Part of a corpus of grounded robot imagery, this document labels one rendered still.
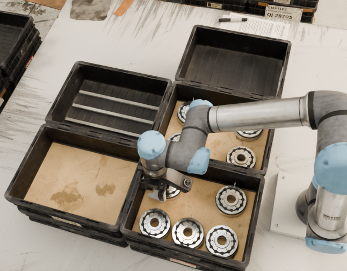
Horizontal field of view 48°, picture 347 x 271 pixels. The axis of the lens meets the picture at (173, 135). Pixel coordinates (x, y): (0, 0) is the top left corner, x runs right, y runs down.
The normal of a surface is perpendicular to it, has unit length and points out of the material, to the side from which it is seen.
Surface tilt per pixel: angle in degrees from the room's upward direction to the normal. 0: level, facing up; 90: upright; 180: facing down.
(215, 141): 0
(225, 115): 33
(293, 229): 4
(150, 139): 0
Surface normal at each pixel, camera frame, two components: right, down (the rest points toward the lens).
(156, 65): -0.04, -0.51
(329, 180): -0.28, 0.73
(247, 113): -0.51, -0.18
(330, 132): -0.72, -0.52
